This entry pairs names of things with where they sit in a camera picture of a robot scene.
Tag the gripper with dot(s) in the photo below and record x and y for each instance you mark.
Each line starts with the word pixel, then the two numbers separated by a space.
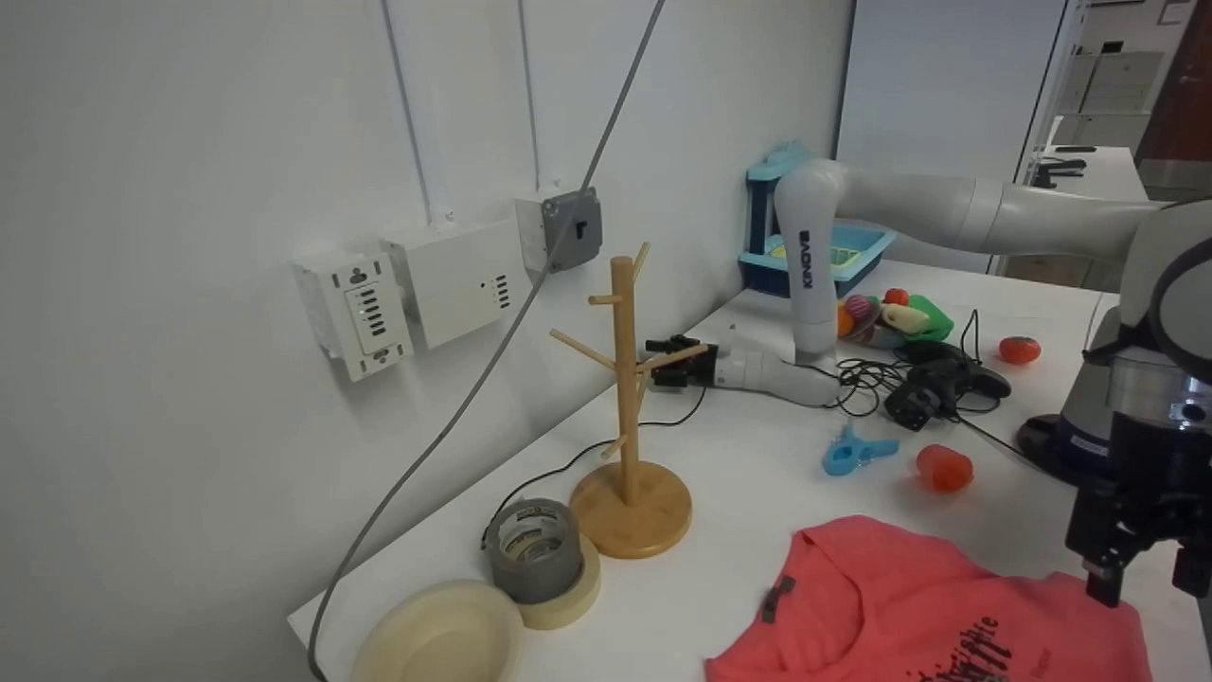
pixel 1160 455

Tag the small white robot arm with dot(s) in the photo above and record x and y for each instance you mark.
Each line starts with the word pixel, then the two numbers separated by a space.
pixel 810 246

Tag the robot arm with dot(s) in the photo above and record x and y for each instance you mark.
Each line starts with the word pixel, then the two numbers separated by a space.
pixel 1169 303

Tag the peach shirt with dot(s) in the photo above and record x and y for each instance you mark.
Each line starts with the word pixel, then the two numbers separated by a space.
pixel 900 606

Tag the orange-red toy fruit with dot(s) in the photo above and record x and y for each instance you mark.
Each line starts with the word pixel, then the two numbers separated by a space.
pixel 945 469

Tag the red toy tomato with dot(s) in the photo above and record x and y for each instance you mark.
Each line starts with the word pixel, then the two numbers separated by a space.
pixel 1020 350

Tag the hand controller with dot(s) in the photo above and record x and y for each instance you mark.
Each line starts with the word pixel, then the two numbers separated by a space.
pixel 933 384

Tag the blue plastic clamp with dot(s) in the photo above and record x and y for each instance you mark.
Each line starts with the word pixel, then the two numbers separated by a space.
pixel 847 455

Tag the pale yellow toy food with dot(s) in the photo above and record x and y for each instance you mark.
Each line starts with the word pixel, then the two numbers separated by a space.
pixel 904 318

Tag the small red toy fruit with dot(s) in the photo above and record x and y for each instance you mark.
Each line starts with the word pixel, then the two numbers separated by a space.
pixel 896 296

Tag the pink striped toy ball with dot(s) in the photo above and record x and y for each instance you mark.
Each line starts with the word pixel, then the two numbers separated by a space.
pixel 859 308

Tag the orange toy fruit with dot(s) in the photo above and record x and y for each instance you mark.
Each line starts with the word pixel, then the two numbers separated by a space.
pixel 844 322

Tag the white table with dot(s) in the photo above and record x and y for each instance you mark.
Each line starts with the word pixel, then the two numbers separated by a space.
pixel 1108 175

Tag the yellow-green toy piece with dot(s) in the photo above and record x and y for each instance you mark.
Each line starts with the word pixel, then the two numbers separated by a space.
pixel 843 256

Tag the brown door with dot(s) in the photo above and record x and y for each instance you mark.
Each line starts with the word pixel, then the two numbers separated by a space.
pixel 1184 85

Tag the blue toy dish rack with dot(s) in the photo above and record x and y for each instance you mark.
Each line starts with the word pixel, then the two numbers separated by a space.
pixel 762 227

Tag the wooden mug tree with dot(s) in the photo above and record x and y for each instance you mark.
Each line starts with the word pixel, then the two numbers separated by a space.
pixel 625 398

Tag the beige masking tape roll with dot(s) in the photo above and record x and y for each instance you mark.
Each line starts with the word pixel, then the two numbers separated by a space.
pixel 573 606

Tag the grey junction box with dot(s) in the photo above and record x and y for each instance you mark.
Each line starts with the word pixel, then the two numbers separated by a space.
pixel 571 230

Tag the cream bowl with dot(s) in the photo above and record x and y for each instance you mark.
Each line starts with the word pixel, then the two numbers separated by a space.
pixel 440 639

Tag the grey duct tape roll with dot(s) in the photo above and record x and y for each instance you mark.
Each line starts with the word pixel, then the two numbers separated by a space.
pixel 544 573

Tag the white wall conduit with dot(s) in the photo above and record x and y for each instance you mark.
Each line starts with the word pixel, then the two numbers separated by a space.
pixel 407 104
pixel 528 95

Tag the white wall switch box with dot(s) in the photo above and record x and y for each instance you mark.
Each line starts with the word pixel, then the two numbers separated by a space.
pixel 365 317

